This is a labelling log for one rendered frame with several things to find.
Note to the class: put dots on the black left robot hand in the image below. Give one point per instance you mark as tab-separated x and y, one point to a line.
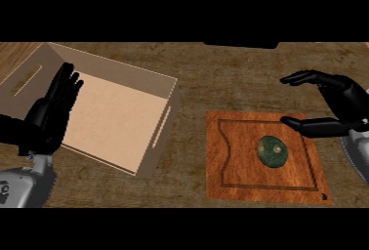
46	117

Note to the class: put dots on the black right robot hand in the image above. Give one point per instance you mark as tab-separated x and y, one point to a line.
341	107

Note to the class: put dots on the open beige cardboard box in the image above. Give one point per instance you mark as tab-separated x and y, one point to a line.
96	107

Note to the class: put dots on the black pot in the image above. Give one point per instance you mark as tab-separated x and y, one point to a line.
241	44

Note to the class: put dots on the dark green squash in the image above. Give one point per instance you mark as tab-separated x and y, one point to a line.
272	151

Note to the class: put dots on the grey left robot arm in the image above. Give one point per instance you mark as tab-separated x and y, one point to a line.
25	184

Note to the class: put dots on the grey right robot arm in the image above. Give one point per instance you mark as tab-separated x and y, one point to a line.
356	153

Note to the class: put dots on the brown wooden cutting board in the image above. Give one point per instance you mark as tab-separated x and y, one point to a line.
263	156

